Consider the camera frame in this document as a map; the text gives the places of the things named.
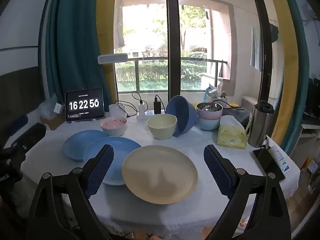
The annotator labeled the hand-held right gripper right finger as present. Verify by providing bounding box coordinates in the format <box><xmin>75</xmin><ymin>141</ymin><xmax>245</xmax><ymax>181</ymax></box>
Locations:
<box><xmin>204</xmin><ymin>144</ymin><xmax>292</xmax><ymax>240</ymax></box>

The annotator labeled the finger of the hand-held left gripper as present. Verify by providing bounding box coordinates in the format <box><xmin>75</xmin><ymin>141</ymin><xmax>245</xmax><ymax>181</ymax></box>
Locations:
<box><xmin>11</xmin><ymin>122</ymin><xmax>47</xmax><ymax>154</ymax></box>
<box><xmin>6</xmin><ymin>114</ymin><xmax>28</xmax><ymax>134</ymax></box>

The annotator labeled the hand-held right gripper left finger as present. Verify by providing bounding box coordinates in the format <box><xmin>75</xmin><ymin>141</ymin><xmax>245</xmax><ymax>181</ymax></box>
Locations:
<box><xmin>25</xmin><ymin>144</ymin><xmax>118</xmax><ymax>240</ymax></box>

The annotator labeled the blue plate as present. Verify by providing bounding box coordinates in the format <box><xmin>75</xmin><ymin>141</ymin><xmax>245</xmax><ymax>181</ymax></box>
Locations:
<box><xmin>62</xmin><ymin>129</ymin><xmax>108</xmax><ymax>162</ymax></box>
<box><xmin>83</xmin><ymin>136</ymin><xmax>142</xmax><ymax>186</ymax></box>

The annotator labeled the pink strawberry bowl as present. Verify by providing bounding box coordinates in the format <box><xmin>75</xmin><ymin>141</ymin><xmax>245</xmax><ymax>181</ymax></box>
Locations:
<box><xmin>100</xmin><ymin>117</ymin><xmax>128</xmax><ymax>137</ymax></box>

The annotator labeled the beige plate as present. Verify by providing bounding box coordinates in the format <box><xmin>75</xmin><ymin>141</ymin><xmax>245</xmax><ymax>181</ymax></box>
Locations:
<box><xmin>122</xmin><ymin>145</ymin><xmax>199</xmax><ymax>205</ymax></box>

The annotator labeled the dark blue bowl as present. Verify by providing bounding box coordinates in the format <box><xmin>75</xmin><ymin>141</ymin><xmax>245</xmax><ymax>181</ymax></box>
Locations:
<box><xmin>165</xmin><ymin>95</ymin><xmax>198</xmax><ymax>137</ymax></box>

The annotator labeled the pale green bowl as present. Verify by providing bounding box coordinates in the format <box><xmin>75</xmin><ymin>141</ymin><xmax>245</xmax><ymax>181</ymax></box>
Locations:
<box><xmin>147</xmin><ymin>114</ymin><xmax>178</xmax><ymax>140</ymax></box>

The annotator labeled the cardboard box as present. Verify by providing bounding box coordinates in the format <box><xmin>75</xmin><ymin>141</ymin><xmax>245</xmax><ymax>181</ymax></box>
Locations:
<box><xmin>40</xmin><ymin>112</ymin><xmax>64</xmax><ymax>131</ymax></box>

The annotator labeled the yellow tissue pack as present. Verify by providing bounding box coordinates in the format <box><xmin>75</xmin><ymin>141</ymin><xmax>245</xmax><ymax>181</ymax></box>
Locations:
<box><xmin>216</xmin><ymin>115</ymin><xmax>248</xmax><ymax>150</ymax></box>

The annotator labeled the light blue bowl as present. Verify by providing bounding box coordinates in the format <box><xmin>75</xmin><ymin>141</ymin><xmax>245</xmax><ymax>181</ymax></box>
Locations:
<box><xmin>197</xmin><ymin>116</ymin><xmax>222</xmax><ymax>131</ymax></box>

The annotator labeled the black smartphone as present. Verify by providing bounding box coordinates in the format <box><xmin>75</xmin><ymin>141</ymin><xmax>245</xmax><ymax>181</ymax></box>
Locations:
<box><xmin>251</xmin><ymin>148</ymin><xmax>285</xmax><ymax>182</ymax></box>

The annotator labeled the pink steel-lined bowl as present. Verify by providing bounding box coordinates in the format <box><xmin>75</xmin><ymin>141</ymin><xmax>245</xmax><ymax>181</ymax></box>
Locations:
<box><xmin>196</xmin><ymin>102</ymin><xmax>223</xmax><ymax>120</ymax></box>

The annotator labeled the tablet clock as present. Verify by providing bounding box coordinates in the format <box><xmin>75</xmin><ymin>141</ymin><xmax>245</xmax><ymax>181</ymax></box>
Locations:
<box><xmin>65</xmin><ymin>88</ymin><xmax>105</xmax><ymax>123</ymax></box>

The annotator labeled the grey cloth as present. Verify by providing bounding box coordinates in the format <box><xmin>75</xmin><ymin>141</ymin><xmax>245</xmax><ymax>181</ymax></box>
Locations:
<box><xmin>222</xmin><ymin>107</ymin><xmax>253</xmax><ymax>126</ymax></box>

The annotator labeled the white leaflet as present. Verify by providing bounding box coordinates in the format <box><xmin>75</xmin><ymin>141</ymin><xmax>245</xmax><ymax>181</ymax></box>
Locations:
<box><xmin>266</xmin><ymin>135</ymin><xmax>292</xmax><ymax>173</ymax></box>

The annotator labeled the steel tumbler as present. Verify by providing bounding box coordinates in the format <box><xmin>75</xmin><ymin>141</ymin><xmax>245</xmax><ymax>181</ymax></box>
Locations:
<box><xmin>247</xmin><ymin>100</ymin><xmax>275</xmax><ymax>148</ymax></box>

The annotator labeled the white power strip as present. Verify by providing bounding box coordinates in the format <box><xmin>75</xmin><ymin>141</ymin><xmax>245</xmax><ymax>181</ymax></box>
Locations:
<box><xmin>136</xmin><ymin>109</ymin><xmax>167</xmax><ymax>120</ymax></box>

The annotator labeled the white appliance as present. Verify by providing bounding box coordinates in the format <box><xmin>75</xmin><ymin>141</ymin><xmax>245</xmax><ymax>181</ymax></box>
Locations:
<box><xmin>240</xmin><ymin>96</ymin><xmax>258</xmax><ymax>110</ymax></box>

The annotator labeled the white basket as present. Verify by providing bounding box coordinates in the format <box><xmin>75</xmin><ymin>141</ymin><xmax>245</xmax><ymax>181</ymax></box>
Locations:
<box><xmin>209</xmin><ymin>90</ymin><xmax>228</xmax><ymax>104</ymax></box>

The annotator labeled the blue bag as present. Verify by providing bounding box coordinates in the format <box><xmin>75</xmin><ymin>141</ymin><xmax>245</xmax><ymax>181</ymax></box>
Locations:
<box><xmin>205</xmin><ymin>85</ymin><xmax>218</xmax><ymax>103</ymax></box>

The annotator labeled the teal curtain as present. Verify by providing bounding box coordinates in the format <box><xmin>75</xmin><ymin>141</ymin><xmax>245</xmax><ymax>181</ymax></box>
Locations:
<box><xmin>45</xmin><ymin>0</ymin><xmax>110</xmax><ymax>110</ymax></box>
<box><xmin>280</xmin><ymin>0</ymin><xmax>310</xmax><ymax>155</ymax></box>

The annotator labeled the white desk lamp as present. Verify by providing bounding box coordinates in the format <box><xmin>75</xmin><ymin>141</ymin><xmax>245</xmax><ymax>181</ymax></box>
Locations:
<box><xmin>97</xmin><ymin>53</ymin><xmax>128</xmax><ymax>118</ymax></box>

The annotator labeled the balcony railing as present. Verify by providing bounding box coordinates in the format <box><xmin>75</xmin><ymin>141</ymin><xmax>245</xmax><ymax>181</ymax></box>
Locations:
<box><xmin>116</xmin><ymin>57</ymin><xmax>227</xmax><ymax>90</ymax></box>

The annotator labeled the dark monitor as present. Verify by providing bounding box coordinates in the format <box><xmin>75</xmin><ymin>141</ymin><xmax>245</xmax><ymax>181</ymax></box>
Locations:
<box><xmin>306</xmin><ymin>77</ymin><xmax>320</xmax><ymax>118</ymax></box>

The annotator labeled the yellow curtain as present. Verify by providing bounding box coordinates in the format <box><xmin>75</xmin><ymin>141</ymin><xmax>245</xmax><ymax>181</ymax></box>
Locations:
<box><xmin>96</xmin><ymin>0</ymin><xmax>119</xmax><ymax>105</ymax></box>
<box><xmin>265</xmin><ymin>0</ymin><xmax>299</xmax><ymax>145</ymax></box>

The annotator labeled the light blue hanging garment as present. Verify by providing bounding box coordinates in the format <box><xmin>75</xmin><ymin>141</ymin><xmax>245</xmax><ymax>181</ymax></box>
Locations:
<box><xmin>250</xmin><ymin>26</ymin><xmax>263</xmax><ymax>70</ymax></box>

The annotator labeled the black window pillar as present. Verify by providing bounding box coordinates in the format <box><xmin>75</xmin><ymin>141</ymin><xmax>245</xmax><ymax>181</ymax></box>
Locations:
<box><xmin>165</xmin><ymin>0</ymin><xmax>182</xmax><ymax>100</ymax></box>

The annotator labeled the grey hanging garment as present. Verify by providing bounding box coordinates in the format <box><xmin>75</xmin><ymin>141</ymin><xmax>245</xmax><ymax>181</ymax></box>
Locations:
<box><xmin>114</xmin><ymin>0</ymin><xmax>125</xmax><ymax>49</ymax></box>

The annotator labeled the black door frame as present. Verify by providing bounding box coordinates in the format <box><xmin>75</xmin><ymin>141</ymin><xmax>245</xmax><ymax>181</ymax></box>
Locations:
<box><xmin>249</xmin><ymin>0</ymin><xmax>273</xmax><ymax>105</ymax></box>

